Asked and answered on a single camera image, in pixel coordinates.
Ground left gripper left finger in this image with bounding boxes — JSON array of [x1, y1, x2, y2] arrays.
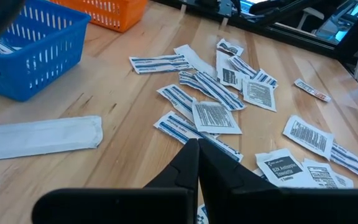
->
[[31, 139, 200, 224]]

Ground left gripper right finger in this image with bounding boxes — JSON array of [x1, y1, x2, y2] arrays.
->
[[198, 139, 358, 224]]

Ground blue striped fabric bandage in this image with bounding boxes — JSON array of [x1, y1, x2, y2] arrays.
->
[[129, 54, 194, 75], [0, 40, 23, 56], [194, 71, 247, 112], [252, 68, 278, 90], [156, 83, 195, 121], [196, 203, 209, 224], [153, 111, 244, 163], [178, 70, 217, 99], [228, 55, 258, 78]]

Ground BZK antiseptic towelette packet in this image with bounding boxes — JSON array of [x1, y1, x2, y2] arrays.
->
[[215, 51, 250, 91], [255, 148, 320, 189]]

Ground blue plastic basket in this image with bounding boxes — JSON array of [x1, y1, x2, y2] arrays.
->
[[0, 0, 92, 102]]

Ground crumpled blue striped bandage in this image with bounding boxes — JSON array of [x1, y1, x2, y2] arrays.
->
[[330, 142, 358, 189]]

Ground orange plastic basket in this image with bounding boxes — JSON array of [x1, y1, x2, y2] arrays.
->
[[50, 0, 149, 34]]

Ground orange label ointment packet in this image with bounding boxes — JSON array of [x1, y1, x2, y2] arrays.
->
[[293, 78, 332, 103]]

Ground plain white bandage wrapper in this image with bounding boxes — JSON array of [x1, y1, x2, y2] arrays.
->
[[174, 44, 218, 78]]

